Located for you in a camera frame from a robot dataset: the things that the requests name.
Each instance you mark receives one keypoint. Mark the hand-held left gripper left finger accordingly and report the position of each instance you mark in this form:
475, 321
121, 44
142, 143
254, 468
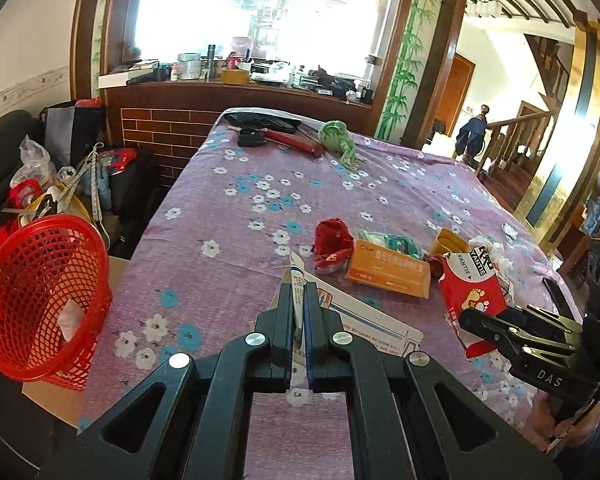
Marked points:
286, 325

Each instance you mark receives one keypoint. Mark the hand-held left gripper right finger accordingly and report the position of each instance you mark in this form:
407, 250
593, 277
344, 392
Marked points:
311, 325

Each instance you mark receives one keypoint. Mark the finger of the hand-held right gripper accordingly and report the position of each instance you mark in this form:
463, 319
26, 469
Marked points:
545, 316
485, 327

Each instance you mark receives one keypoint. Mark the red and white snack packet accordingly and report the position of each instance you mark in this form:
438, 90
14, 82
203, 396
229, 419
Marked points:
465, 290

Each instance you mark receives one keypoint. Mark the white paper carton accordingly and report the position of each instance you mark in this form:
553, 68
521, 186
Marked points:
365, 327

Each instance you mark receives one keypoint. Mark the orange cardboard box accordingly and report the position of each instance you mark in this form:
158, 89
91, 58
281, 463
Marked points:
387, 272

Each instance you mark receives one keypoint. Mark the red mesh basket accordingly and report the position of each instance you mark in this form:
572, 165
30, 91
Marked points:
35, 280

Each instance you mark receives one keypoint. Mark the person's right hand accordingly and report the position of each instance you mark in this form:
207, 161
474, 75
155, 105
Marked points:
545, 422

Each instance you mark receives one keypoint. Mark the crumpled red wrapper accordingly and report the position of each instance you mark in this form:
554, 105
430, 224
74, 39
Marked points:
332, 245

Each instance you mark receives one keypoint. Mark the yellow paper cup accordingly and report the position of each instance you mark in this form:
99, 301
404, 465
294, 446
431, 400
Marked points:
447, 242

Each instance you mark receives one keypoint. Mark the small white paper scrap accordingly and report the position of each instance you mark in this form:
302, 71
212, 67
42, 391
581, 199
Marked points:
507, 230

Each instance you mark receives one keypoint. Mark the purple floral tablecloth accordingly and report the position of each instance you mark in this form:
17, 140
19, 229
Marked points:
240, 220

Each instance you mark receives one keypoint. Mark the teal and white packet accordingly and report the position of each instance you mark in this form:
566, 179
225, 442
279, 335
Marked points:
395, 242

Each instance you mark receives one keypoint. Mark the brown cardboard box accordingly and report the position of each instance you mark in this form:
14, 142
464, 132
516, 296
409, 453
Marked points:
115, 280

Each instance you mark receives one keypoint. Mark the wooden stair railing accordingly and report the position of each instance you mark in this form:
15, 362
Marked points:
517, 132

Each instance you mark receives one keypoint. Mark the green knitted cloth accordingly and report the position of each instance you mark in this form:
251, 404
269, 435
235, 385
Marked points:
337, 137

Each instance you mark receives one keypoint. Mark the black tape roll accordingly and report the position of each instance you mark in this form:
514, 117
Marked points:
251, 138

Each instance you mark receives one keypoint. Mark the blue jacket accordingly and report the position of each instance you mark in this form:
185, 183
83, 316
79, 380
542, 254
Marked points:
470, 137

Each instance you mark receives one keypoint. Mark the black suitcase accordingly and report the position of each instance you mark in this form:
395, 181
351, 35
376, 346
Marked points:
135, 200

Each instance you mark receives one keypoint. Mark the black tray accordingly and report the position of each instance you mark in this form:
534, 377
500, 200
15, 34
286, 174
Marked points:
260, 121

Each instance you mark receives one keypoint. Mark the white tissue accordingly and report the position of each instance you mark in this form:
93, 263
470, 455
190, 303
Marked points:
71, 322

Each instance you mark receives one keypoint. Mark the red printed bag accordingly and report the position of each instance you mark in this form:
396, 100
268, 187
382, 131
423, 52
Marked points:
120, 160

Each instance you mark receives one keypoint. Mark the wooden door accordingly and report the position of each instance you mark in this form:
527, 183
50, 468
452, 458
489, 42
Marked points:
457, 95

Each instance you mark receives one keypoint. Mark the yellow bag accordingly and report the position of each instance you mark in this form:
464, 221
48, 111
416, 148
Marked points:
77, 207

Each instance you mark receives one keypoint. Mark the wooden counter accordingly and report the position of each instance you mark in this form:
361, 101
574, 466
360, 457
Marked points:
180, 110

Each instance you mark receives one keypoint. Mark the folding ruler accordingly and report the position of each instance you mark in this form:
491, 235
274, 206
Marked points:
94, 180

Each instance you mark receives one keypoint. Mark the yellow box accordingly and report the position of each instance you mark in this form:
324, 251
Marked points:
235, 76

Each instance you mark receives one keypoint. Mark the silver flashlight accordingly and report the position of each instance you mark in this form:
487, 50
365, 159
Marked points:
211, 60

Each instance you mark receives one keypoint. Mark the grey shopping bag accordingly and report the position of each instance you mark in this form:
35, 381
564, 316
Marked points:
72, 130

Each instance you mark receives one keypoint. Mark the flat white box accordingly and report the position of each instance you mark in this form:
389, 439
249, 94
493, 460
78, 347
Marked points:
122, 80

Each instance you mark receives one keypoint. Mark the clear plastic bag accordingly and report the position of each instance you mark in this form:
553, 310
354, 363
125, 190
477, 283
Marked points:
32, 160

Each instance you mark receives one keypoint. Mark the black sofa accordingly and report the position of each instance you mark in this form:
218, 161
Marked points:
0, 160

